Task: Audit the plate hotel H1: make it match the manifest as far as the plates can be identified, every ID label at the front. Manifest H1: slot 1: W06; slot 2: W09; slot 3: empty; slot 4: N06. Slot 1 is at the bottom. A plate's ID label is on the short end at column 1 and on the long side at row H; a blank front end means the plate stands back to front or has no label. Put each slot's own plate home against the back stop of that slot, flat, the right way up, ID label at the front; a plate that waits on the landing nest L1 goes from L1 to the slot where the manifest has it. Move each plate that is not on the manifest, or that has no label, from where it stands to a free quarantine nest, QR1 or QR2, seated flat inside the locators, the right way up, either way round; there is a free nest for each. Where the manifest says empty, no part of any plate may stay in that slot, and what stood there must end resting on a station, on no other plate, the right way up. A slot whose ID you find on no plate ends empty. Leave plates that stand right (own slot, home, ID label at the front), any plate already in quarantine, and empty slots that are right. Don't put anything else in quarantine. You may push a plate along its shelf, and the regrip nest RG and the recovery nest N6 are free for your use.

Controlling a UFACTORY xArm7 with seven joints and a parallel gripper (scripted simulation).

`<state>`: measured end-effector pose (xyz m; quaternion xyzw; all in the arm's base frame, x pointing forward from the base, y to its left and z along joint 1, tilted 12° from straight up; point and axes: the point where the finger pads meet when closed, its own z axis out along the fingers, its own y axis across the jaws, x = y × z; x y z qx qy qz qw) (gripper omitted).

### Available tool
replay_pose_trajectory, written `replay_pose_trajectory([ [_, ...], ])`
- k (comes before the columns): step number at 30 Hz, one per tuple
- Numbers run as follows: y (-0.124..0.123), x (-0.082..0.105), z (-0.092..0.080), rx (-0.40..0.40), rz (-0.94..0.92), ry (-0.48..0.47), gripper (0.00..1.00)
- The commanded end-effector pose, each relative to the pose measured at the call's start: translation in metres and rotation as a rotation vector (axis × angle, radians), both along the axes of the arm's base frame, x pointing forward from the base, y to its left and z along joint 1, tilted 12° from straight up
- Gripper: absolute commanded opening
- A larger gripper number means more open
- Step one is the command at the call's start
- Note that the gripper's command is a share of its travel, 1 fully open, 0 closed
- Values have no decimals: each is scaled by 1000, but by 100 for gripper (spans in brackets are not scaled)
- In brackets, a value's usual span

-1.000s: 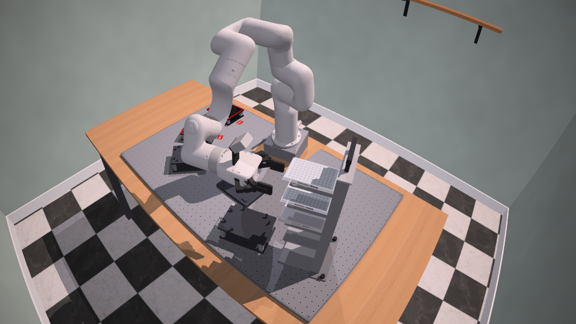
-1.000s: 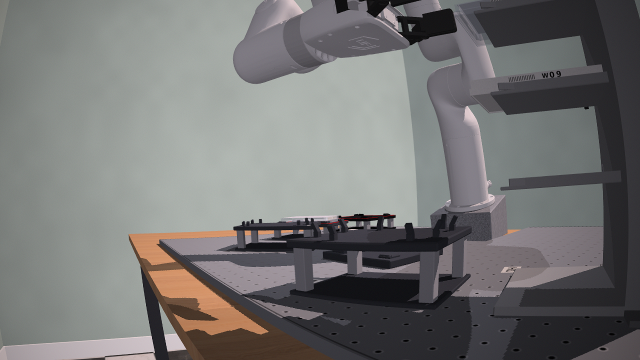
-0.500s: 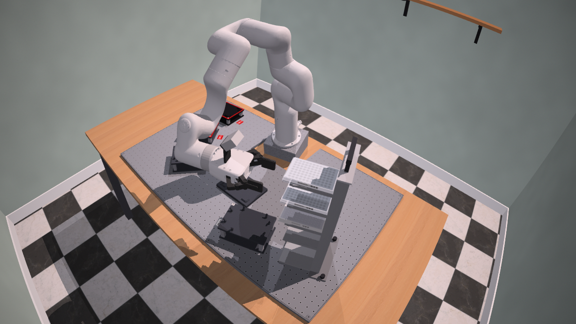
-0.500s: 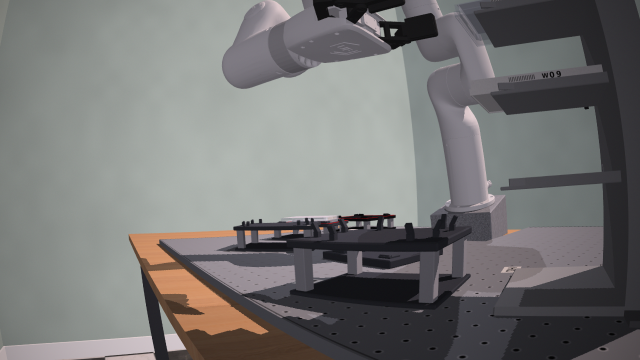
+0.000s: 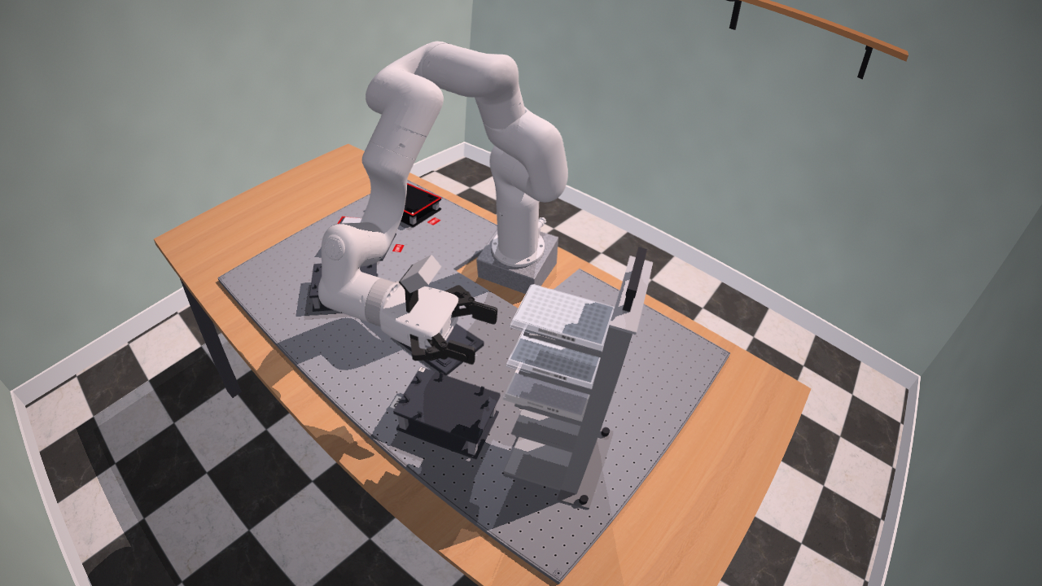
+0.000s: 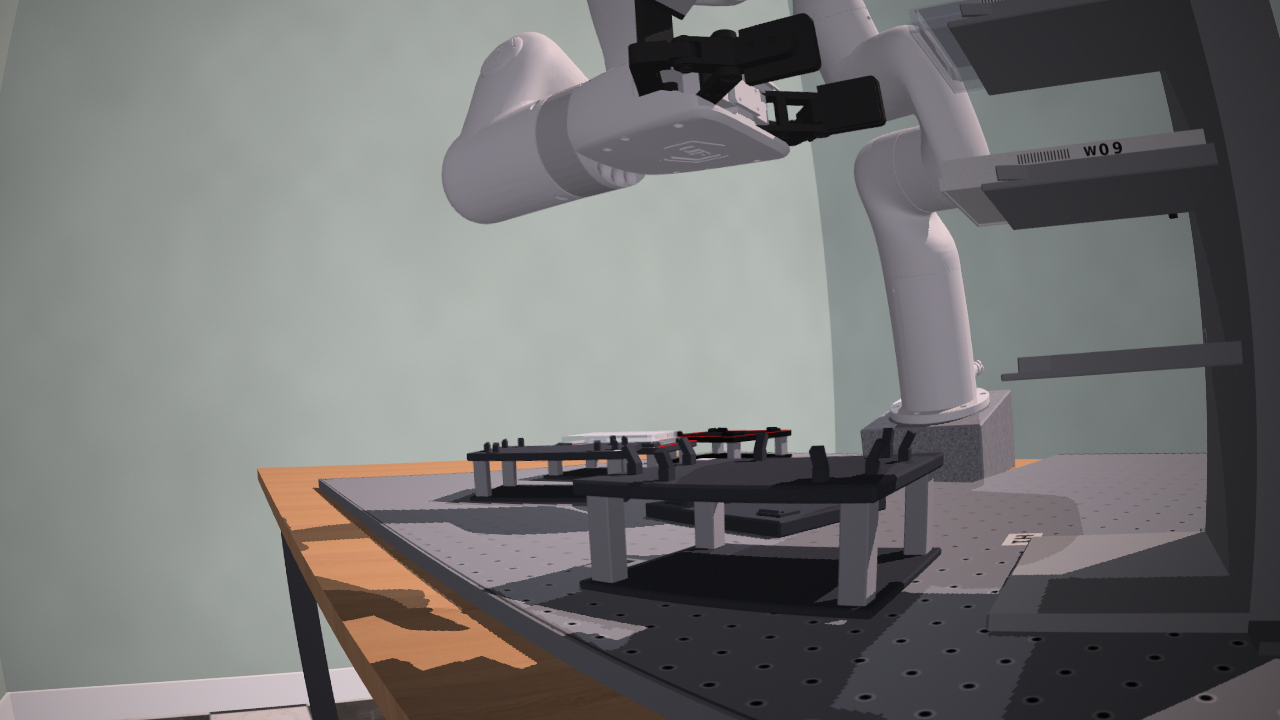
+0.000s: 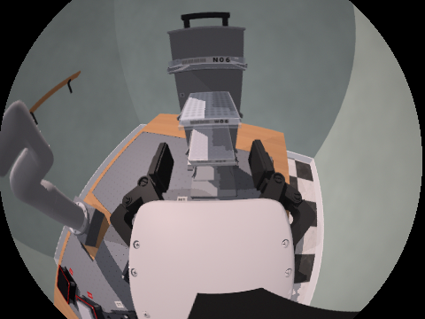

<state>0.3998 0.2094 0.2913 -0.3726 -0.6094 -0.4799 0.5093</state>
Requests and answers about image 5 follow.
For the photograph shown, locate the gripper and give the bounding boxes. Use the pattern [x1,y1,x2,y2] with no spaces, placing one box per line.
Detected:
[379,283,497,365]

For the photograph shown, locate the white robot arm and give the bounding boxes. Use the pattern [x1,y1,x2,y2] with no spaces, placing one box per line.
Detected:
[318,42,568,326]

